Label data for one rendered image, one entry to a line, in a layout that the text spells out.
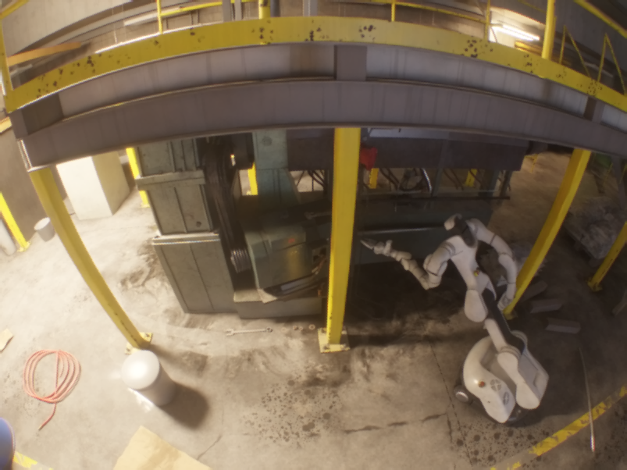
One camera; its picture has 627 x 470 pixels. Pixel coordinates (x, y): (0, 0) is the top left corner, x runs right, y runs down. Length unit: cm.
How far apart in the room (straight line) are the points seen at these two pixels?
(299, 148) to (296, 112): 104
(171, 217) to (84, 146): 87
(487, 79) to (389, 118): 94
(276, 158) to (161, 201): 95
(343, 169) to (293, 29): 65
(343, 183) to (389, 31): 71
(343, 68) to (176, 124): 75
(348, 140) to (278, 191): 133
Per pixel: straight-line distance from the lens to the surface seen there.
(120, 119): 148
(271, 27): 120
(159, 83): 182
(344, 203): 145
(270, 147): 234
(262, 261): 199
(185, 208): 208
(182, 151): 188
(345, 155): 133
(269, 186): 250
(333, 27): 121
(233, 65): 169
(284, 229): 200
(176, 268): 240
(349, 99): 130
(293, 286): 225
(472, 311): 190
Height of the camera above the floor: 207
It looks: 38 degrees down
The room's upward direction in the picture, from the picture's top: straight up
